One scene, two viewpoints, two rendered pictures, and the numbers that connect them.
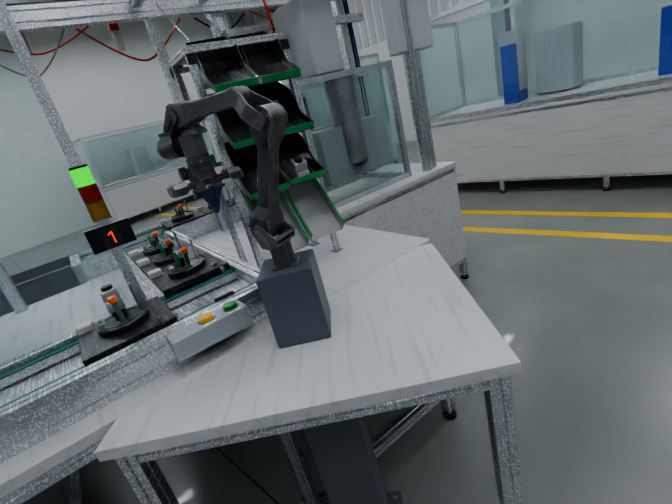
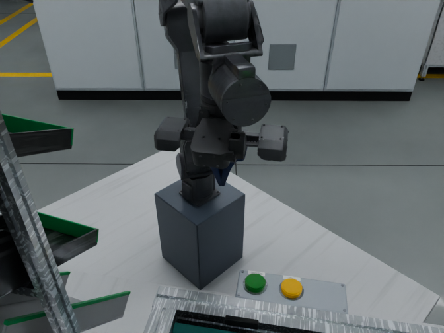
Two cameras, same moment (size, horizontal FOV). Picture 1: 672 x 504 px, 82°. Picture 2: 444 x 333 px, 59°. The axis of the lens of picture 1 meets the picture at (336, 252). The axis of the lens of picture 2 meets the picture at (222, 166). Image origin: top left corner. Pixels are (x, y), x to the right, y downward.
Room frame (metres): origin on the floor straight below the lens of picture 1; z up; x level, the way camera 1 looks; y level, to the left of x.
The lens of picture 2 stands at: (1.40, 0.60, 1.59)
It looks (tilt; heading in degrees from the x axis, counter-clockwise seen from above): 35 degrees down; 221
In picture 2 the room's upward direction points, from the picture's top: straight up
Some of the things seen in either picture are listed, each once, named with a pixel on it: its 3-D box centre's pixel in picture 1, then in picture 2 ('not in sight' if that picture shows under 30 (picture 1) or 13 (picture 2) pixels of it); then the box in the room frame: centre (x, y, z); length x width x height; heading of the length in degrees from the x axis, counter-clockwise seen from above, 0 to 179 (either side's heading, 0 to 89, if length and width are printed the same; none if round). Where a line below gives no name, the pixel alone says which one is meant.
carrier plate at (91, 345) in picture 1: (126, 326); not in sight; (1.04, 0.64, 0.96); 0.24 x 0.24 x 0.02; 31
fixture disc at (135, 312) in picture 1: (123, 321); not in sight; (1.04, 0.64, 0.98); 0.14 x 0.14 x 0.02
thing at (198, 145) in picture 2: (194, 171); (218, 139); (1.07, 0.31, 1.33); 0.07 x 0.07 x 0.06; 30
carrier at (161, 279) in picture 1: (183, 259); not in sight; (1.39, 0.55, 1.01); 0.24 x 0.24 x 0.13; 31
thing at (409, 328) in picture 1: (308, 324); (187, 272); (0.99, 0.13, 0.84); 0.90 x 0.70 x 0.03; 86
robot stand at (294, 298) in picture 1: (296, 297); (201, 227); (0.94, 0.13, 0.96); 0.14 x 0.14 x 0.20; 86
